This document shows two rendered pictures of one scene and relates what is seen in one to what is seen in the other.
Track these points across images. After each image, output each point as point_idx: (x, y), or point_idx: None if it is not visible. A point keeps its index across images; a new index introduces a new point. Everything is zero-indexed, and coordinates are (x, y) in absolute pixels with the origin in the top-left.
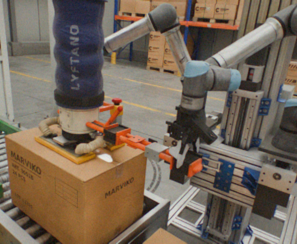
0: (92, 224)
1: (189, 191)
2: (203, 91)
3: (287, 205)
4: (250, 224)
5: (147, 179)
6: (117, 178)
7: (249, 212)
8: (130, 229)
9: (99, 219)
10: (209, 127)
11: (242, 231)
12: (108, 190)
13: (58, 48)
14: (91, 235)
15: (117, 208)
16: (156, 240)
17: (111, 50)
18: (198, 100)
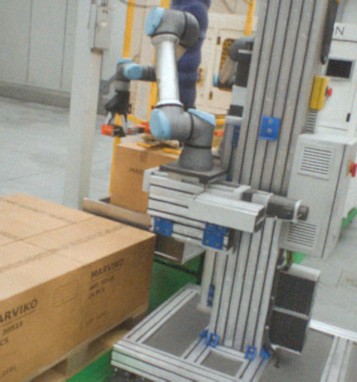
0: (118, 185)
1: (311, 322)
2: (118, 76)
3: (147, 209)
4: (275, 368)
5: None
6: (141, 162)
7: (241, 307)
8: (136, 212)
9: (123, 186)
10: (115, 102)
11: (221, 322)
12: (133, 167)
13: None
14: (115, 192)
15: (138, 191)
16: (139, 231)
17: (222, 80)
18: (115, 81)
